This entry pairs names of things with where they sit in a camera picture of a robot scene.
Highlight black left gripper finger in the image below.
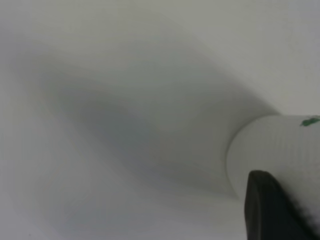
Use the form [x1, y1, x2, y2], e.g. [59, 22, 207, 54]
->
[243, 169, 320, 240]

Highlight white paper coffee cup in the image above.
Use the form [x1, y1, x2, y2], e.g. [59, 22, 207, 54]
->
[226, 114, 320, 221]

